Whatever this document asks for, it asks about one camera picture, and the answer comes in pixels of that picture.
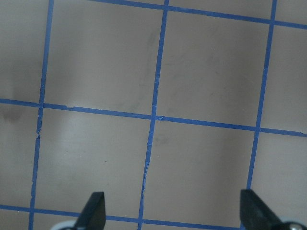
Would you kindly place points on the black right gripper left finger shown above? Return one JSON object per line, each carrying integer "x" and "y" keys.
{"x": 93, "y": 215}

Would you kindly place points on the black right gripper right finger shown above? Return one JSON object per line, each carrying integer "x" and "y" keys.
{"x": 256, "y": 215}

